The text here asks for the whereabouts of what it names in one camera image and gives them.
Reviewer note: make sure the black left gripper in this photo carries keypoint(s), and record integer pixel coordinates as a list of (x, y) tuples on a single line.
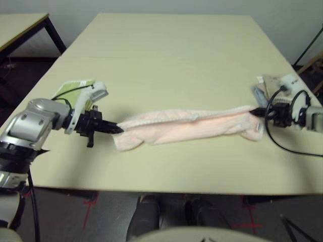
[(88, 122)]

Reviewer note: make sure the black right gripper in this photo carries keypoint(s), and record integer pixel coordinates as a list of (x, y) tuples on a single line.
[(280, 114)]

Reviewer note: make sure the pink towel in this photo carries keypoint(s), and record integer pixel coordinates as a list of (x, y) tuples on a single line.
[(176, 128)]

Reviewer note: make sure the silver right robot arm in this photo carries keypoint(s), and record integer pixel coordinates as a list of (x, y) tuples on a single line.
[(315, 116)]

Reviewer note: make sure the beige towel with white trim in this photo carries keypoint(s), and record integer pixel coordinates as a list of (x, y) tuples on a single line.
[(270, 83)]

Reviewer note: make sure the green towel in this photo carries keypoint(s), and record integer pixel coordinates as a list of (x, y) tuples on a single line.
[(68, 89)]

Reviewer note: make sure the black tripod stand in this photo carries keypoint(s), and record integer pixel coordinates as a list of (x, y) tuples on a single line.
[(308, 46)]

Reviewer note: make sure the black left robot foot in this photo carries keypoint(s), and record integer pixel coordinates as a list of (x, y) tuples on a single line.
[(145, 214)]

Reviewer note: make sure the black robot foot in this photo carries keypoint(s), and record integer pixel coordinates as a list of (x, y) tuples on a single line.
[(204, 211), (145, 214)]

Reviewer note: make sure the black right robot foot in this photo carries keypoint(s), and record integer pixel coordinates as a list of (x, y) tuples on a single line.
[(204, 211)]

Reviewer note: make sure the grey robot torso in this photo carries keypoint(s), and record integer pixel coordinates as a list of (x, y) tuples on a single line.
[(202, 234)]

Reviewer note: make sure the beige side table black legs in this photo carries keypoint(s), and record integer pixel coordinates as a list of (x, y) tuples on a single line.
[(17, 25)]

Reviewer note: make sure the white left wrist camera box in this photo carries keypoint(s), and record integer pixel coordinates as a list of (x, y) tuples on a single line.
[(85, 98)]

